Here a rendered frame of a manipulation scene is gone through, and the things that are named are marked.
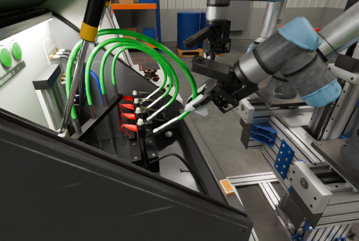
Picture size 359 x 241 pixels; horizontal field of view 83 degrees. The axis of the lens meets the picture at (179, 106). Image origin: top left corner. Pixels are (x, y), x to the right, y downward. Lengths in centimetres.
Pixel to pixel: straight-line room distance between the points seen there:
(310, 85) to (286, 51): 9
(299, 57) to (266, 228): 126
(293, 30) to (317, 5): 867
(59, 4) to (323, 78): 90
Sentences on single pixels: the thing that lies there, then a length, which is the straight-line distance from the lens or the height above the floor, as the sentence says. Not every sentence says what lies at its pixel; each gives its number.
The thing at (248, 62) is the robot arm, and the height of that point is 137.
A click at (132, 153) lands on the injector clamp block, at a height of 98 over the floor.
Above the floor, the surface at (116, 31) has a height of 142.
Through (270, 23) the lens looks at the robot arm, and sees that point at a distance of 114.
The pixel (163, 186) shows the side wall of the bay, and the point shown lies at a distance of 43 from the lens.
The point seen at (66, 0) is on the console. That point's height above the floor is 147.
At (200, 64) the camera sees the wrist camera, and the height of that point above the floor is 135.
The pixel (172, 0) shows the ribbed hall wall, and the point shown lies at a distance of 717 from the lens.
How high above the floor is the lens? 151
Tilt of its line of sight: 30 degrees down
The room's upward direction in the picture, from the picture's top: straight up
